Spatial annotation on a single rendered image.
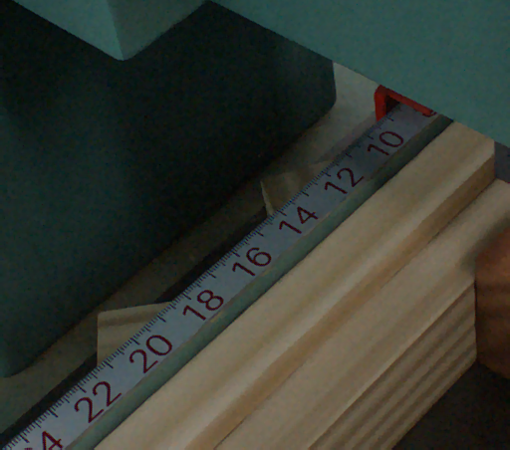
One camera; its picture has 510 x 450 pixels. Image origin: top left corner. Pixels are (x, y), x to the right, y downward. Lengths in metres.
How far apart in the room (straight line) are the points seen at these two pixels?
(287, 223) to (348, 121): 0.26
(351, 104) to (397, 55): 0.31
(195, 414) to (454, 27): 0.12
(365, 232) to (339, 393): 0.05
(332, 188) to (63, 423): 0.11
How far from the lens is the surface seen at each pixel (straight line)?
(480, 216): 0.39
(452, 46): 0.32
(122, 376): 0.35
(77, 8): 0.37
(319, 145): 0.62
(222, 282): 0.36
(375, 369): 0.36
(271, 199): 0.55
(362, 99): 0.64
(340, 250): 0.38
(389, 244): 0.38
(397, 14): 0.32
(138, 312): 0.52
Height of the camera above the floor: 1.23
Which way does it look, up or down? 45 degrees down
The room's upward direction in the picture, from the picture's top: 11 degrees counter-clockwise
